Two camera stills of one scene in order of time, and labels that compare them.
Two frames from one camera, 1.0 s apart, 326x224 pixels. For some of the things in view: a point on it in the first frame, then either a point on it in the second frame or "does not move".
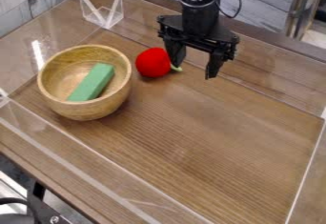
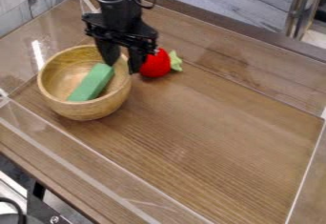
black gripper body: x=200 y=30 → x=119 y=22
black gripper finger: x=176 y=50 → x=109 y=50
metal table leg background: x=302 y=3 does not move
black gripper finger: x=214 y=65 → x=136 y=55
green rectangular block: x=93 y=84 does not move
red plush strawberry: x=152 y=62 does not move
